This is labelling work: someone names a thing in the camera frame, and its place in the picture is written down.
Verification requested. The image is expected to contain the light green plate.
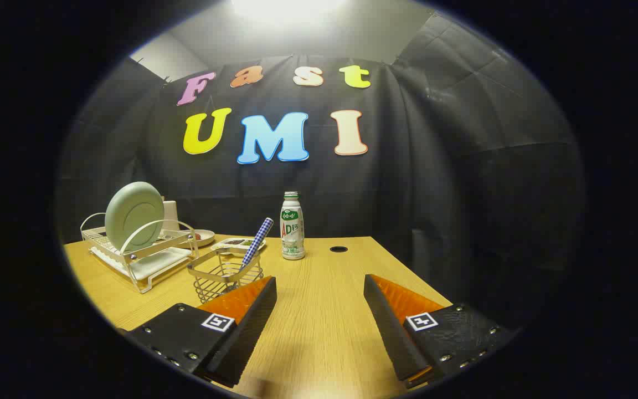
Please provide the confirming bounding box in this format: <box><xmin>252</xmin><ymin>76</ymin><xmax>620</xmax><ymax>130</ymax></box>
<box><xmin>105</xmin><ymin>182</ymin><xmax>165</xmax><ymax>253</ymax></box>

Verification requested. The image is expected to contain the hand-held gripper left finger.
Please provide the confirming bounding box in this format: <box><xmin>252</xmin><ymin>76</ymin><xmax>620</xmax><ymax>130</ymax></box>
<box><xmin>117</xmin><ymin>275</ymin><xmax>278</xmax><ymax>388</ymax></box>

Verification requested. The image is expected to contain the white green label bottle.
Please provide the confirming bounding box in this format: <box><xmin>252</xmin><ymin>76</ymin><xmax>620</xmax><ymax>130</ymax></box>
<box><xmin>280</xmin><ymin>192</ymin><xmax>306</xmax><ymax>260</ymax></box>

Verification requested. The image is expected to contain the small plate with red food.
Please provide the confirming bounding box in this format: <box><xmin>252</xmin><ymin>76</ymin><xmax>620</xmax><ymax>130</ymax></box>
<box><xmin>186</xmin><ymin>229</ymin><xmax>215</xmax><ymax>247</ymax></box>

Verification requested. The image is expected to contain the black backdrop cloth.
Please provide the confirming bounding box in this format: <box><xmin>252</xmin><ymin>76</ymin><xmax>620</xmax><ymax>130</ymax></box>
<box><xmin>56</xmin><ymin>11</ymin><xmax>588</xmax><ymax>333</ymax></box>

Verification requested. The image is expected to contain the metal wire basket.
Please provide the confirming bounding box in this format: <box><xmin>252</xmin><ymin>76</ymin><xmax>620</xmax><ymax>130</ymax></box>
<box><xmin>187</xmin><ymin>248</ymin><xmax>264</xmax><ymax>304</ymax></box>

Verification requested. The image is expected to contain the white divided tray with beans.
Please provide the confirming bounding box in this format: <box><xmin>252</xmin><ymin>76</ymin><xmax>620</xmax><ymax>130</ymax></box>
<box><xmin>210</xmin><ymin>237</ymin><xmax>267</xmax><ymax>254</ymax></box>

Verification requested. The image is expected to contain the blue checked handle spoon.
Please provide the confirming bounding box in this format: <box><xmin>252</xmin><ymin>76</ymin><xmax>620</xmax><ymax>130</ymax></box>
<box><xmin>225</xmin><ymin>218</ymin><xmax>274</xmax><ymax>291</ymax></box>

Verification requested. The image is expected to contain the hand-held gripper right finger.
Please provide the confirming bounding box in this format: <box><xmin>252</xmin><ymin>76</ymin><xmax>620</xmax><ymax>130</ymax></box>
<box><xmin>363</xmin><ymin>274</ymin><xmax>519</xmax><ymax>390</ymax></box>

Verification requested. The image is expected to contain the white box appliance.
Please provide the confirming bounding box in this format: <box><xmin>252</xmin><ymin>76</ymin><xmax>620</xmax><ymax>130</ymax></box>
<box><xmin>162</xmin><ymin>200</ymin><xmax>179</xmax><ymax>233</ymax></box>

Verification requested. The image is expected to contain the white wire dish rack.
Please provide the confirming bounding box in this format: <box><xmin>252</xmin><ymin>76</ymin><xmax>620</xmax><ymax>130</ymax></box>
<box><xmin>80</xmin><ymin>212</ymin><xmax>200</xmax><ymax>294</ymax></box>

